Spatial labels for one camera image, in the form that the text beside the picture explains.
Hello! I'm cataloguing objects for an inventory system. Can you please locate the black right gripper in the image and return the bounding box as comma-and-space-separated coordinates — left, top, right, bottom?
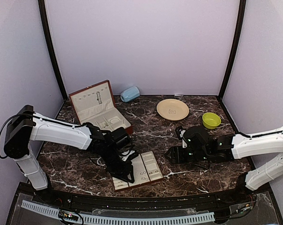
165, 145, 210, 164

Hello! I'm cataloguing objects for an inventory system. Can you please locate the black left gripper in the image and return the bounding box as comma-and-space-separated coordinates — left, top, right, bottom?
101, 145, 134, 183

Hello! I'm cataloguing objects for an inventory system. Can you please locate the red earring tray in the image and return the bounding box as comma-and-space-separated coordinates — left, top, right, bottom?
113, 151, 163, 192

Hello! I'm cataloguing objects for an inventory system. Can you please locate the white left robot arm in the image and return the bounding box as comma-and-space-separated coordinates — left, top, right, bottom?
0, 105, 135, 204

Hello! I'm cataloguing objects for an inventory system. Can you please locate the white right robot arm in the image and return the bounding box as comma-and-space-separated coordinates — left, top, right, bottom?
165, 126, 283, 203

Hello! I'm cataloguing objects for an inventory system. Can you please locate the silver charm jewelry pile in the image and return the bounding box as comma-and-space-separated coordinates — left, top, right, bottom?
101, 122, 109, 128

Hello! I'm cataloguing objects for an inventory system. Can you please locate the red wooden jewelry box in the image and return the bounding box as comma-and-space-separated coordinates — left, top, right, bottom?
69, 80, 133, 135

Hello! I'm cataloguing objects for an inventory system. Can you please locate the cream ceramic plate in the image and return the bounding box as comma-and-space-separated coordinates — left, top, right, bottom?
156, 99, 189, 121

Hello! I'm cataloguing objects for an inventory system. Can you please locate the green small bowl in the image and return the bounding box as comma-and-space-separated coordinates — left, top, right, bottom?
202, 112, 221, 129

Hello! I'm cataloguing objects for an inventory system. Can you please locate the silver bangle back compartment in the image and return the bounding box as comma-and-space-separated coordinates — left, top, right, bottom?
109, 117, 120, 125

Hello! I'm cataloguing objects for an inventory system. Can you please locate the light blue cup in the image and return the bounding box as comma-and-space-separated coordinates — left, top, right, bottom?
120, 86, 140, 102

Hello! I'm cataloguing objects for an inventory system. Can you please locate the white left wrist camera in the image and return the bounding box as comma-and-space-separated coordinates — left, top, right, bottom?
121, 151, 139, 161

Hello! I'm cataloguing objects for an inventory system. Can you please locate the white slotted cable duct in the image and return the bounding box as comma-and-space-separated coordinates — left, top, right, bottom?
21, 200, 215, 225

